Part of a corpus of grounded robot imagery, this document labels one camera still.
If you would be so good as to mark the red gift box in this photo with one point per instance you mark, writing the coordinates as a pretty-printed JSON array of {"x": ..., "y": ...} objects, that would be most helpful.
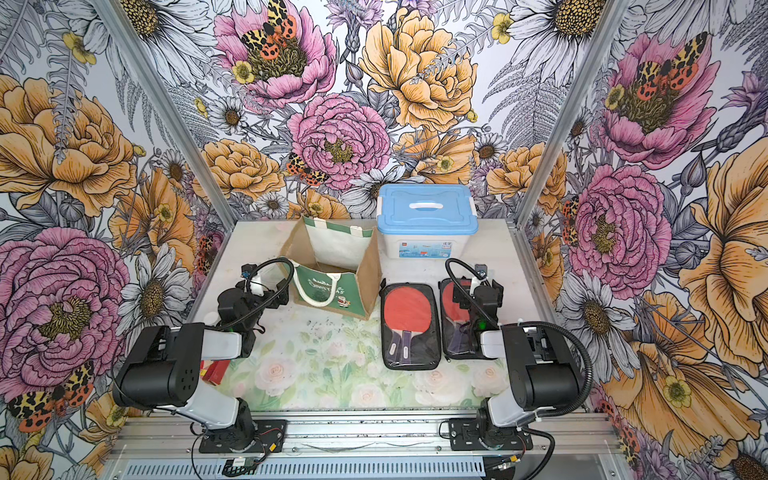
[{"x": 213, "y": 371}]

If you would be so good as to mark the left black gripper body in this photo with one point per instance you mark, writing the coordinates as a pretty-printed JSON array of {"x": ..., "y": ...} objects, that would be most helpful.
[{"x": 250, "y": 320}]

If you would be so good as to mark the green canvas tote bag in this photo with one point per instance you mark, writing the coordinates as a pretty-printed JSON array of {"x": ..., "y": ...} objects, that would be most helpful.
[{"x": 336, "y": 266}]

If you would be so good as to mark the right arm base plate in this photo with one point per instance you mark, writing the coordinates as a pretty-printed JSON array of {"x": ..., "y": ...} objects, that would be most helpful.
[{"x": 465, "y": 434}]

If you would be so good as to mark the aluminium front rail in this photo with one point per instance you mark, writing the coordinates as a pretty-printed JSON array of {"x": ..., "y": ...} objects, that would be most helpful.
[{"x": 355, "y": 433}]

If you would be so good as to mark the blue lid storage box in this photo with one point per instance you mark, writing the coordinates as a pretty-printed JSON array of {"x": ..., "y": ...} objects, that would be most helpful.
[{"x": 425, "y": 221}]

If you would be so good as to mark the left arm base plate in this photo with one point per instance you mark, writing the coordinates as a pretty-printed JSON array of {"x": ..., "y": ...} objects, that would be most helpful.
[{"x": 261, "y": 437}]

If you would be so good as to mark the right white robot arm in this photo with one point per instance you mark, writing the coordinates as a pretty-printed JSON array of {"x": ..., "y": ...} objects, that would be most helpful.
[{"x": 549, "y": 370}]

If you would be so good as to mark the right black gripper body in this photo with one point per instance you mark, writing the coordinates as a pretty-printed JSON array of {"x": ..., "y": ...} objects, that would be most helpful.
[{"x": 466, "y": 300}]

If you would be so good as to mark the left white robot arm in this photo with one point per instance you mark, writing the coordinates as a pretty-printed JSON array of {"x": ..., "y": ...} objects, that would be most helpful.
[{"x": 162, "y": 369}]

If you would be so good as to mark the ping pong paddle case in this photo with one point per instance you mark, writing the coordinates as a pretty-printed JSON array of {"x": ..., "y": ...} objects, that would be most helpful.
[
  {"x": 410, "y": 334},
  {"x": 458, "y": 340}
]

